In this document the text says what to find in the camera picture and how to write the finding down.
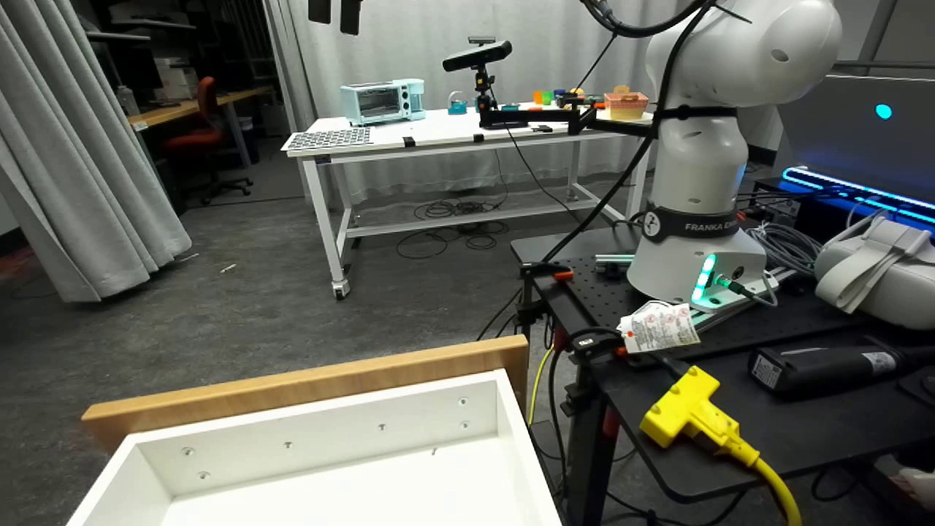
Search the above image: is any white drawer with wooden front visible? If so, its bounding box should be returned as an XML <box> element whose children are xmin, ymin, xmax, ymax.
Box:
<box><xmin>66</xmin><ymin>336</ymin><xmax>560</xmax><ymax>526</ymax></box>

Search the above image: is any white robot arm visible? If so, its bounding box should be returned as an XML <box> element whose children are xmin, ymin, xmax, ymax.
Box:
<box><xmin>627</xmin><ymin>0</ymin><xmax>840</xmax><ymax>301</ymax></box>

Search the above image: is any white rolling table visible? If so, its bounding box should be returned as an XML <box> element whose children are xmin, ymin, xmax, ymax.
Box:
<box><xmin>289</xmin><ymin>112</ymin><xmax>650</xmax><ymax>301</ymax></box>

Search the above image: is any teal toy microwave oven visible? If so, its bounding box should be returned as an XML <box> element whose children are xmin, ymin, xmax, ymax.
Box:
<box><xmin>341</xmin><ymin>79</ymin><xmax>424</xmax><ymax>127</ymax></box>

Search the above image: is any white keyboard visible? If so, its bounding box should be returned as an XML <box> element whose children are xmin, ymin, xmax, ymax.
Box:
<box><xmin>282</xmin><ymin>128</ymin><xmax>370</xmax><ymax>159</ymax></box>

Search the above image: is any white crumpled label tag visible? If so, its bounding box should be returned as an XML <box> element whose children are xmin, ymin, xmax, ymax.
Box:
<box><xmin>617</xmin><ymin>301</ymin><xmax>701</xmax><ymax>355</ymax></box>

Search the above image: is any orange toy basket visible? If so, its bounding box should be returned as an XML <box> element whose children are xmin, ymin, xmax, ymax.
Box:
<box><xmin>604</xmin><ymin>86</ymin><xmax>649</xmax><ymax>124</ymax></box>

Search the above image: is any red office chair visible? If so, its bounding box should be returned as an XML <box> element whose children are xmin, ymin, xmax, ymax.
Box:
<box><xmin>162</xmin><ymin>76</ymin><xmax>253</xmax><ymax>212</ymax></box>

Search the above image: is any black power brick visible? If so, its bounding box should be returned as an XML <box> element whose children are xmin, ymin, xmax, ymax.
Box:
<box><xmin>747</xmin><ymin>342</ymin><xmax>935</xmax><ymax>400</ymax></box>

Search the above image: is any wooden desk in background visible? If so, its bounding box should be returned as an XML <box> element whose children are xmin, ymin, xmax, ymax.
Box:
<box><xmin>126</xmin><ymin>86</ymin><xmax>275</xmax><ymax>131</ymax></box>

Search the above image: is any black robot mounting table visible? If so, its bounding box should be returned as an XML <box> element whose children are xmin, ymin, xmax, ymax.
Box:
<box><xmin>528</xmin><ymin>231</ymin><xmax>935</xmax><ymax>526</ymax></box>

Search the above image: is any grey curtain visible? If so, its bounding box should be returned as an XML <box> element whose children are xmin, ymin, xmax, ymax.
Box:
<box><xmin>0</xmin><ymin>0</ymin><xmax>192</xmax><ymax>304</ymax></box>

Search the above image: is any computer case with blue light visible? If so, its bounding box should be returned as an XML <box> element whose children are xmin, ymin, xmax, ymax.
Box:
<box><xmin>780</xmin><ymin>74</ymin><xmax>935</xmax><ymax>229</ymax></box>

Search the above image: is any white VR headset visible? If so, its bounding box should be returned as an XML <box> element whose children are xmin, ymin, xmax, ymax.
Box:
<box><xmin>815</xmin><ymin>218</ymin><xmax>935</xmax><ymax>332</ymax></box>

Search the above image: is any black camera on stand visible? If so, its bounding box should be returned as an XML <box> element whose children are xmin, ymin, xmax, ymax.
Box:
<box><xmin>440</xmin><ymin>41</ymin><xmax>596</xmax><ymax>134</ymax></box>

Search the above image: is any yellow power plug with cable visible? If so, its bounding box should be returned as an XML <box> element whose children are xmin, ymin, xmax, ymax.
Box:
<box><xmin>639</xmin><ymin>367</ymin><xmax>804</xmax><ymax>526</ymax></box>

